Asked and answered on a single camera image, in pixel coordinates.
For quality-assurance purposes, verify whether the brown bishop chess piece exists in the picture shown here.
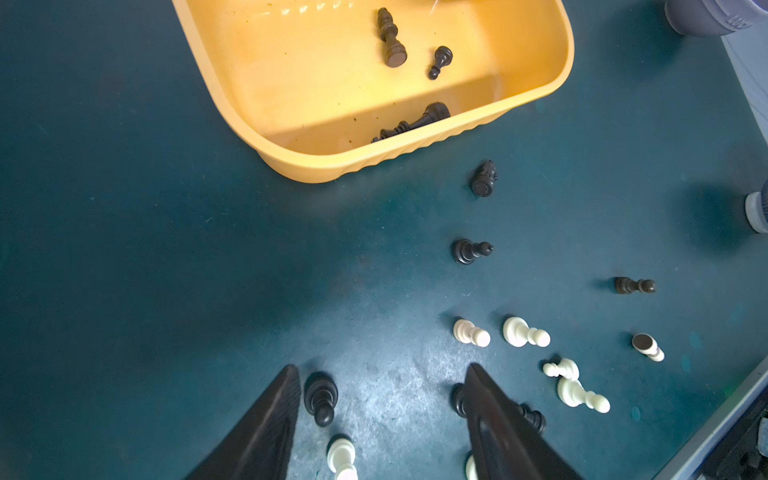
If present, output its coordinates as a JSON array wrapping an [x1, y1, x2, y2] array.
[[377, 8, 407, 68]]

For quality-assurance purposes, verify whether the white lying piece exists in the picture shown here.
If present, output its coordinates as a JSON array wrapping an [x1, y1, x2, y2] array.
[[631, 333, 665, 362]]

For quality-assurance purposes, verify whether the white pawn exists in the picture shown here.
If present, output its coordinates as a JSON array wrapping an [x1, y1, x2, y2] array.
[[453, 319, 491, 348], [502, 316, 551, 348], [464, 454, 479, 480], [557, 378, 611, 414]]

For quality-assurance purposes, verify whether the purple bowl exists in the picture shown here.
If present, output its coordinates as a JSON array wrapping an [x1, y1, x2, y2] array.
[[664, 0, 767, 37]]

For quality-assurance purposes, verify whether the yellow plastic storage box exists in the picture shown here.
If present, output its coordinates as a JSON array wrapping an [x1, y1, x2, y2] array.
[[174, 1, 575, 183]]

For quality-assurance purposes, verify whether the white pawn by knight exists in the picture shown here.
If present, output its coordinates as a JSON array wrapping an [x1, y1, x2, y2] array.
[[557, 378, 611, 414]]

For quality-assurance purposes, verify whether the black bishop chess piece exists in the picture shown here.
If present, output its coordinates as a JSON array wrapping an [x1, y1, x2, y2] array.
[[452, 238, 494, 265]]

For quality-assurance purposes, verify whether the brown pawn right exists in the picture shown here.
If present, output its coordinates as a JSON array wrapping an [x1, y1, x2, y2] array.
[[614, 277, 656, 295]]

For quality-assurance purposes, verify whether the black pawn chess piece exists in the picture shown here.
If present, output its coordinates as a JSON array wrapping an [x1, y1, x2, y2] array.
[[304, 372, 339, 428]]

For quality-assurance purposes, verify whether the black knight chess piece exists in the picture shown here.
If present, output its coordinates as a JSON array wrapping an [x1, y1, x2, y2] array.
[[470, 160, 499, 197]]

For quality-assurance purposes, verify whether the white rook chess piece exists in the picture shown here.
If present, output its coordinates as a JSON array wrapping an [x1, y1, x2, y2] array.
[[327, 437, 359, 480]]

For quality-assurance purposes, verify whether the black pawn pair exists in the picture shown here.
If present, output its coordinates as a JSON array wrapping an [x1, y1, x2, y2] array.
[[449, 383, 547, 434]]

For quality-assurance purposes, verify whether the black king chess piece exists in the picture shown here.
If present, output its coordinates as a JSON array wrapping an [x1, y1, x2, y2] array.
[[372, 102, 451, 143]]

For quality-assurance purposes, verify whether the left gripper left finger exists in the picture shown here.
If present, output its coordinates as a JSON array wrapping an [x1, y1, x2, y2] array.
[[187, 365, 301, 479]]

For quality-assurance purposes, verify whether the white knight piece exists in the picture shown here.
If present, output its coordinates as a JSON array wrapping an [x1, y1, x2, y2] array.
[[542, 358, 580, 380]]

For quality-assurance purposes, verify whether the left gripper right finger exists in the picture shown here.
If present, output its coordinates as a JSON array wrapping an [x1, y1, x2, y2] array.
[[464, 363, 580, 479]]

